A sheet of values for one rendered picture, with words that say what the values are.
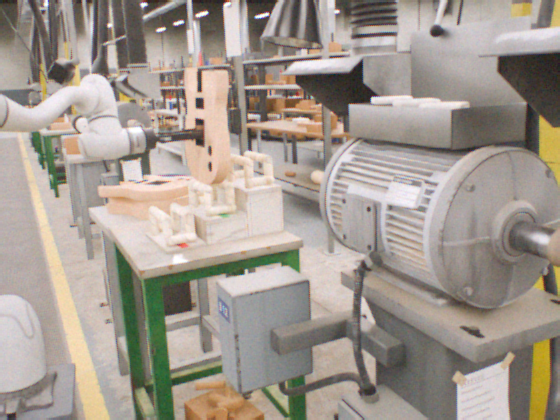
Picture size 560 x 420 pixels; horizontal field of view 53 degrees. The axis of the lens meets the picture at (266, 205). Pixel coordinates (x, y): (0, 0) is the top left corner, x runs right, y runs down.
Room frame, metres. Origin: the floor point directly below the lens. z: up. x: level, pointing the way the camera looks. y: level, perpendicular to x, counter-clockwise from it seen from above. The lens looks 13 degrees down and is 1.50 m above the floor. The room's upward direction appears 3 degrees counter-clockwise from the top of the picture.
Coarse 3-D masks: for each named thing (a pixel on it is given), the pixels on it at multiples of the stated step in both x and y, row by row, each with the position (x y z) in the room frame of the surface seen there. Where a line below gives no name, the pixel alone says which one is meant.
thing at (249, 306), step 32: (224, 288) 0.98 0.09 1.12; (256, 288) 0.97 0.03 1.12; (288, 288) 0.98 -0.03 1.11; (224, 320) 0.99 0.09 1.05; (256, 320) 0.96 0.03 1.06; (288, 320) 0.98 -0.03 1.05; (224, 352) 1.00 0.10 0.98; (256, 352) 0.96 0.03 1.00; (256, 384) 0.95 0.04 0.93; (320, 384) 0.96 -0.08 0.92
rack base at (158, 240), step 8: (160, 232) 2.04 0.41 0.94; (176, 232) 2.03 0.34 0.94; (184, 232) 2.03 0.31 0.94; (152, 240) 1.96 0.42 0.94; (160, 240) 1.94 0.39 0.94; (200, 240) 1.91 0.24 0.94; (168, 248) 1.83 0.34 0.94; (176, 248) 1.83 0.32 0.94; (184, 248) 1.84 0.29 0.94; (192, 248) 1.85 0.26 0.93
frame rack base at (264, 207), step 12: (240, 180) 2.16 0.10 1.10; (240, 192) 1.98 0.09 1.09; (252, 192) 1.96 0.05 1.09; (264, 192) 1.98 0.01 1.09; (276, 192) 2.00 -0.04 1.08; (240, 204) 1.99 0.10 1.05; (252, 204) 1.95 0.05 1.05; (264, 204) 1.98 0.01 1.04; (276, 204) 2.00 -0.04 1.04; (252, 216) 1.95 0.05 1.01; (264, 216) 1.97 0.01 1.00; (276, 216) 2.00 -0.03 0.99; (252, 228) 1.95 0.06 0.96; (264, 228) 1.97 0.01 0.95; (276, 228) 2.00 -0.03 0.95
